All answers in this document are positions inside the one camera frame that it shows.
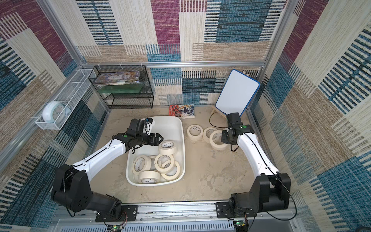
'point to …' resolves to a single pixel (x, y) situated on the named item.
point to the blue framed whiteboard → (238, 94)
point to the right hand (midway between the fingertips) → (227, 136)
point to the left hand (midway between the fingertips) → (157, 137)
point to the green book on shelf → (123, 88)
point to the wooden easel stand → (216, 109)
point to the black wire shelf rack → (144, 99)
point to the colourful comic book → (182, 111)
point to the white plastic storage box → (169, 127)
